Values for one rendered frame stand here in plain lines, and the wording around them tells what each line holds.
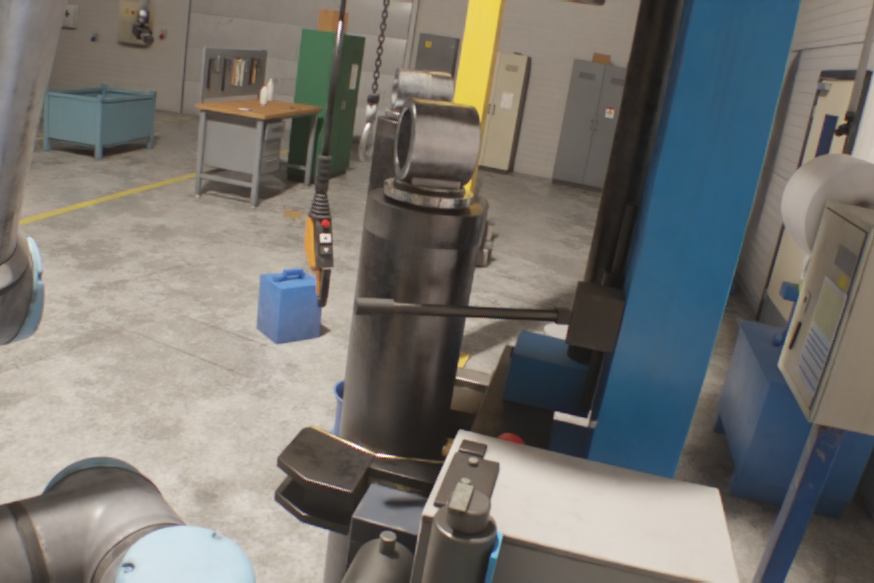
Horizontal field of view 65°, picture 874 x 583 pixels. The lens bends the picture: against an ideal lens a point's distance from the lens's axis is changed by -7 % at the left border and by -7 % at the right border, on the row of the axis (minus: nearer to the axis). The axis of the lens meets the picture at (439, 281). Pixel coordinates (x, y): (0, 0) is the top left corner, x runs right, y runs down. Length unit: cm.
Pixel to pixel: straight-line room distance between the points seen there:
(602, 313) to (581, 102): 1019
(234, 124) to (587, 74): 586
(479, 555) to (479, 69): 320
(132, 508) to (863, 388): 132
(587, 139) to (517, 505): 1054
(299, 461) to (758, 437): 253
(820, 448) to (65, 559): 148
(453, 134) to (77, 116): 815
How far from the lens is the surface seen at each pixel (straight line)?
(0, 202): 89
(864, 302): 150
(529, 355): 149
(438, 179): 130
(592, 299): 124
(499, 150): 1149
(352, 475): 135
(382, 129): 265
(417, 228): 125
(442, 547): 86
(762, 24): 121
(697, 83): 119
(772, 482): 366
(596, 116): 1138
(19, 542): 57
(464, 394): 169
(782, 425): 353
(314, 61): 861
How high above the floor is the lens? 174
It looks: 18 degrees down
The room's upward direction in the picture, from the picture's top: 9 degrees clockwise
